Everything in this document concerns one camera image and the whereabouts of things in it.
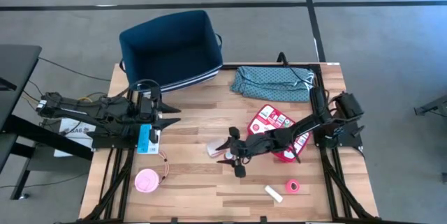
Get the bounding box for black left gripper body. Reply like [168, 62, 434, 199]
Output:
[138, 89, 164, 145]

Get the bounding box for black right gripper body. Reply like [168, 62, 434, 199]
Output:
[228, 126, 261, 179]

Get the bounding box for pink tape roll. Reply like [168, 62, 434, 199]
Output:
[285, 178, 301, 195]

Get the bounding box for navy white striped fabric basket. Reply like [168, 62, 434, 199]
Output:
[118, 9, 224, 94]

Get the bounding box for blue white pill organizer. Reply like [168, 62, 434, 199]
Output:
[136, 123, 162, 156]

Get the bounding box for red first aid kit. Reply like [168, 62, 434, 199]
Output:
[247, 103, 312, 164]

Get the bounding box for teal patterned cloth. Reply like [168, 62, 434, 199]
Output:
[229, 65, 316, 103]

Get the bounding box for white cardboard box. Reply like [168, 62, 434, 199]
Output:
[53, 117, 97, 158]

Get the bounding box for black desk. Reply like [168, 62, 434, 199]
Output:
[0, 44, 95, 200]

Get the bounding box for black stand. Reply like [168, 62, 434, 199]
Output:
[413, 94, 447, 117]

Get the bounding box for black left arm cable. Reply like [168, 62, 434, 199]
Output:
[127, 78, 162, 96]

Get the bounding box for pink round case with cord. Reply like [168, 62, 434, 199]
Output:
[134, 150, 170, 194]

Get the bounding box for black floor cable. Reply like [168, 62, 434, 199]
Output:
[37, 56, 112, 82]

